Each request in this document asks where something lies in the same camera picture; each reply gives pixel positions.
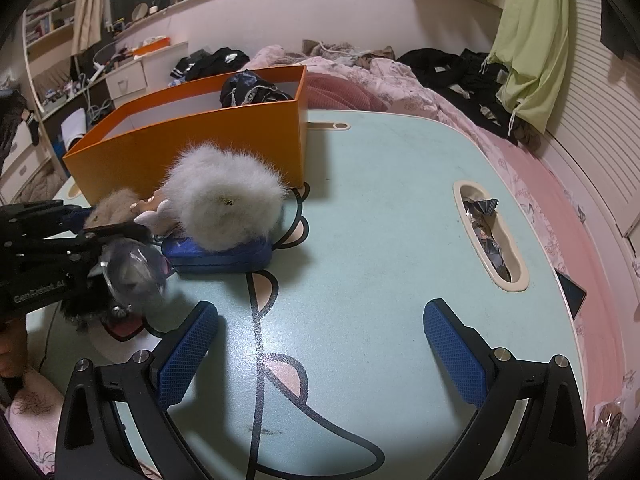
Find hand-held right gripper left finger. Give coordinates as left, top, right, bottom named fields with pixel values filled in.
left=54, top=301, right=219, bottom=480

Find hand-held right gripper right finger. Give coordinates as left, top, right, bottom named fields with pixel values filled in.
left=422, top=298, right=588, bottom=480

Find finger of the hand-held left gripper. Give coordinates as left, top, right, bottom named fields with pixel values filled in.
left=0, top=200, right=96, bottom=241
left=10, top=222, right=153, bottom=273

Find doll with brown fur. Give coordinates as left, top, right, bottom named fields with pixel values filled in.
left=89, top=187, right=173, bottom=238

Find clear plastic capsule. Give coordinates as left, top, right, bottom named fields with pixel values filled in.
left=99, top=240, right=168, bottom=313

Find orange cardboard box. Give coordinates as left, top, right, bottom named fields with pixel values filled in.
left=62, top=65, right=308, bottom=201

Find blue zip pouch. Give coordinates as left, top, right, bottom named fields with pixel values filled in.
left=161, top=232, right=274, bottom=274

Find grey fluffy pouch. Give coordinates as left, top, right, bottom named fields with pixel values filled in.
left=162, top=141, right=292, bottom=252

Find black speckled sock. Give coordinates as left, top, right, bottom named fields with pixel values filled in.
left=220, top=71, right=295, bottom=109

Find mint green cartoon desktop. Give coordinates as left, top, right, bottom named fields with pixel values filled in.
left=25, top=109, right=587, bottom=480

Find person's left hand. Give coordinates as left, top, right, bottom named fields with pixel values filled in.
left=0, top=317, right=30, bottom=378

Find black fuzzy item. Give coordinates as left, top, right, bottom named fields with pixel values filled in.
left=59, top=295, right=148, bottom=333

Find white low dresser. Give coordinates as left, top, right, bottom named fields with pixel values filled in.
left=0, top=125, right=56, bottom=196

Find dark hanging cloth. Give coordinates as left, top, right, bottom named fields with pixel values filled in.
left=0, top=89, right=28, bottom=171

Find crumpled foil wrapper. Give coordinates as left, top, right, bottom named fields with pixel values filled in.
left=462, top=197, right=512, bottom=281

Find pink printed cloth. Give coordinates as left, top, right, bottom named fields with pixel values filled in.
left=4, top=367, right=68, bottom=476

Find black smartphone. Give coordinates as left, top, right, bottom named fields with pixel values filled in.
left=556, top=271, right=587, bottom=320

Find white drawer desk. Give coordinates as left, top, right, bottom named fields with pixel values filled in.
left=97, top=42, right=191, bottom=102

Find brown patterned packet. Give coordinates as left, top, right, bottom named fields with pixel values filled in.
left=586, top=400, right=632, bottom=478

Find small orange box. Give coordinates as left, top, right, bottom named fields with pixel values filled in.
left=132, top=36, right=172, bottom=59

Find pink bed sheet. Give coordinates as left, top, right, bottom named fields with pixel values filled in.
left=470, top=125, right=640, bottom=411

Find white bookshelf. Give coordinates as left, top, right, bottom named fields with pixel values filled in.
left=20, top=0, right=78, bottom=61

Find black white-striped clothing pile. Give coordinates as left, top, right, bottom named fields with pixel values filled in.
left=169, top=48, right=251, bottom=82

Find dusty pink cushion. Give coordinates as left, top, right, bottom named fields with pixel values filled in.
left=305, top=74, right=388, bottom=113

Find white louvered door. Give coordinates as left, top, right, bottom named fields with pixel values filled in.
left=545, top=0, right=640, bottom=256

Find pink floral blanket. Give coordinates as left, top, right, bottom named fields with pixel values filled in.
left=240, top=44, right=516, bottom=143

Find brown fuzzy cloth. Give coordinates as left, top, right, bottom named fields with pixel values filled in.
left=301, top=39, right=396, bottom=68

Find light green hanging garment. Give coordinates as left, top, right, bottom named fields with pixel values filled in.
left=487, top=0, right=571, bottom=136

